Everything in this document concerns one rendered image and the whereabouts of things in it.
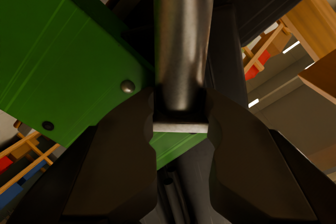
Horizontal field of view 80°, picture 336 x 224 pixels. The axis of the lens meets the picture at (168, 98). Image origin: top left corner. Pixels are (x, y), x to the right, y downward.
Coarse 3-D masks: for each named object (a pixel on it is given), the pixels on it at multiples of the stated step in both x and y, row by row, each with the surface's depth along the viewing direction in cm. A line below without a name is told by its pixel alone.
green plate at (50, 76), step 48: (0, 0) 12; (48, 0) 12; (96, 0) 19; (0, 48) 14; (48, 48) 14; (96, 48) 14; (0, 96) 16; (48, 96) 16; (96, 96) 16; (192, 144) 18
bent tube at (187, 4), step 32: (160, 0) 9; (192, 0) 9; (160, 32) 10; (192, 32) 10; (160, 64) 11; (192, 64) 10; (160, 96) 12; (192, 96) 12; (160, 128) 12; (192, 128) 12
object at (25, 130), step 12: (108, 0) 24; (120, 0) 23; (132, 0) 23; (144, 0) 24; (120, 12) 24; (132, 12) 24; (144, 12) 28; (132, 24) 28; (144, 24) 33; (24, 132) 34
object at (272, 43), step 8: (280, 24) 350; (272, 32) 342; (280, 32) 365; (288, 32) 362; (264, 40) 367; (272, 40) 349; (280, 40) 359; (248, 48) 318; (256, 48) 363; (264, 48) 325; (272, 48) 355; (280, 48) 353; (248, 56) 320; (256, 56) 316; (264, 56) 337; (248, 64) 307; (256, 64) 321; (248, 72) 321; (256, 72) 323
